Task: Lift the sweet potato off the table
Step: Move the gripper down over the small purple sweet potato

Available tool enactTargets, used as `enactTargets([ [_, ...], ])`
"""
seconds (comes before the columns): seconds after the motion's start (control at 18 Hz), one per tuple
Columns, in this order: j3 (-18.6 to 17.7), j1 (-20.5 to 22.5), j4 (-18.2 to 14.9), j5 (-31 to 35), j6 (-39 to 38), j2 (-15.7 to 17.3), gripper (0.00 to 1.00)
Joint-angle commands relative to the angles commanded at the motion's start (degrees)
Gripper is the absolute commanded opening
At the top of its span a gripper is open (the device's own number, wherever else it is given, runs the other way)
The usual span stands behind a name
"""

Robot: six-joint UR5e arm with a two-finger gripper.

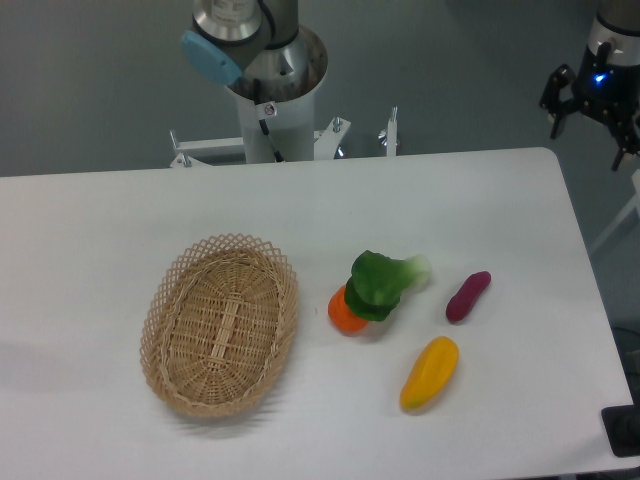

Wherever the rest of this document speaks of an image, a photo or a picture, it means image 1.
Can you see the green bok choy toy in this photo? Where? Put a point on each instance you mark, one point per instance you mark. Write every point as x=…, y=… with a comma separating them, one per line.
x=377, y=283

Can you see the orange toy vegetable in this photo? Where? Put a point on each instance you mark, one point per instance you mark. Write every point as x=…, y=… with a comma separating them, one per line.
x=341, y=316

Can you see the white frame at right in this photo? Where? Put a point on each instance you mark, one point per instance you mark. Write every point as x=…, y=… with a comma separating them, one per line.
x=624, y=221

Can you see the oval wicker basket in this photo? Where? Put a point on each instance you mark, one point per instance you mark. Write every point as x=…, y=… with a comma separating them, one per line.
x=220, y=326

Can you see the yellow mango toy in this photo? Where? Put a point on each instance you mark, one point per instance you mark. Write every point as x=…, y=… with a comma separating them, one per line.
x=430, y=374

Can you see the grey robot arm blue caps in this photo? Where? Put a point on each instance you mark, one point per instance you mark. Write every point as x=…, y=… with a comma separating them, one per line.
x=227, y=36

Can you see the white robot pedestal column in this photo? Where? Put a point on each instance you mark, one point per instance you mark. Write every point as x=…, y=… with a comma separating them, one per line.
x=279, y=88

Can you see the purple sweet potato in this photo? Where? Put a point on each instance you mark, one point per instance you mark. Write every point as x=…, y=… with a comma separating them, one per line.
x=463, y=301

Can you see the white metal base frame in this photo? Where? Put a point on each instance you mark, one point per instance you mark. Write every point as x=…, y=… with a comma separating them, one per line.
x=261, y=148

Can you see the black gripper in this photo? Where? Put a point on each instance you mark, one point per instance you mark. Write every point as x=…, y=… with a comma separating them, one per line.
x=606, y=91

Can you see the black device at table edge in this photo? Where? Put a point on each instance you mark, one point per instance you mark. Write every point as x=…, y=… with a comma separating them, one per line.
x=622, y=428

